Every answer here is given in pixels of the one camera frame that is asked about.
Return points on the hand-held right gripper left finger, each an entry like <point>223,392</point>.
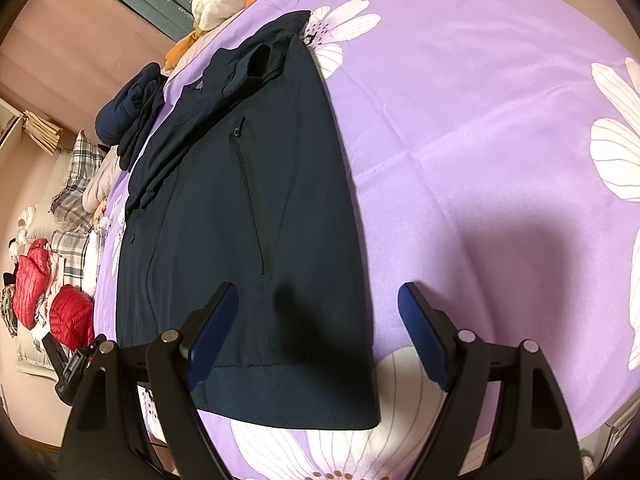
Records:
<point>215,335</point>

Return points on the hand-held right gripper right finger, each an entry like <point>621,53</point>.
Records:
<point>425,340</point>

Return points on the navy zip jacket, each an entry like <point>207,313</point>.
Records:
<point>225,210</point>

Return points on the stack of folded navy clothes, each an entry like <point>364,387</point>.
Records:
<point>127,110</point>

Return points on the white printed cloth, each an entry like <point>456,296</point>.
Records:
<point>37,347</point>

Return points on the red down jacket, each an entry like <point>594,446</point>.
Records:
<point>32,285</point>
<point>72,315</point>

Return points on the dark patterned cloth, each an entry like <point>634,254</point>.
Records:
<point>9,307</point>

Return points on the pink cloth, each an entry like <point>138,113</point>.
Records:
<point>54,280</point>

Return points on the white folded cloth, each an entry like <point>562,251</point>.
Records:
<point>91,265</point>

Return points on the grey plaid cloth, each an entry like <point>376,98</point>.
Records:
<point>70,250</point>

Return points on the small plush toys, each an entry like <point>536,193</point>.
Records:
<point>22,230</point>

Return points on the peach fuzzy cloth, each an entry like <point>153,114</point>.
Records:
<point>101,215</point>

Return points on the grey quilt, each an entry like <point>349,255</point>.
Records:
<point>102,185</point>

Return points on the grey plaid pillow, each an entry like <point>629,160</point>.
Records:
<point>80,170</point>

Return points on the purple floral bedsheet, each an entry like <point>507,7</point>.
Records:
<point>475,135</point>

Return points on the beige hanging tassel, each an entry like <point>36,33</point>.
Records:
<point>42,132</point>

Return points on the white wall cabinet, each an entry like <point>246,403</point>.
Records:
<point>10,130</point>

